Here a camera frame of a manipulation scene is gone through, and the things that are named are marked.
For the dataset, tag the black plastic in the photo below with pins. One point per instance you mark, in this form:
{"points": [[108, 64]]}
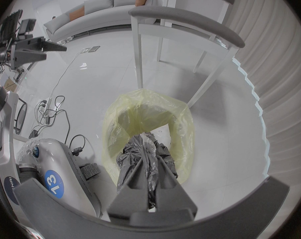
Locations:
{"points": [[130, 155]]}

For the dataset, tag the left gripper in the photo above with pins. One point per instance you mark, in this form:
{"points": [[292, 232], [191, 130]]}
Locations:
{"points": [[26, 46]]}

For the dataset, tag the white curtain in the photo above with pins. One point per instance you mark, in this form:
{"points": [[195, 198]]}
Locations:
{"points": [[277, 46]]}

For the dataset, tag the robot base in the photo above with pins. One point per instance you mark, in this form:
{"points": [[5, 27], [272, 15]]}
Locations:
{"points": [[53, 155]]}

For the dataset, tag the yellow plastic bag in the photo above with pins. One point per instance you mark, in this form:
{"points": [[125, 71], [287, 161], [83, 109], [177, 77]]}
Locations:
{"points": [[183, 138]]}

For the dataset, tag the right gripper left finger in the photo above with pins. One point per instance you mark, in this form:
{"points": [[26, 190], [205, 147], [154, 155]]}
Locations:
{"points": [[130, 195]]}

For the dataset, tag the white trash bin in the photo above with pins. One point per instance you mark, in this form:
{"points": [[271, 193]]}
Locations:
{"points": [[125, 118]]}

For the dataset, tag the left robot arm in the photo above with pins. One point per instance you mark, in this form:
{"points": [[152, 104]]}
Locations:
{"points": [[8, 26]]}

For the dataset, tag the white power strip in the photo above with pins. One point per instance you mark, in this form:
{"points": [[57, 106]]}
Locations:
{"points": [[47, 108]]}

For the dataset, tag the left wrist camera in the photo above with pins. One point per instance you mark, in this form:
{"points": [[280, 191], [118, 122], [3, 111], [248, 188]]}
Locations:
{"points": [[28, 26]]}

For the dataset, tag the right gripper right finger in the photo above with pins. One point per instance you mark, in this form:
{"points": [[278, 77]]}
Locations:
{"points": [[174, 195]]}

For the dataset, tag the grey and white chair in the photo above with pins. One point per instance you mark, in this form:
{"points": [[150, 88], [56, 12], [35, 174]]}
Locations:
{"points": [[190, 17]]}

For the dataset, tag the pale grey sofa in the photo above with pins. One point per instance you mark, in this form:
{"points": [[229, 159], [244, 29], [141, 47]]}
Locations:
{"points": [[103, 16]]}

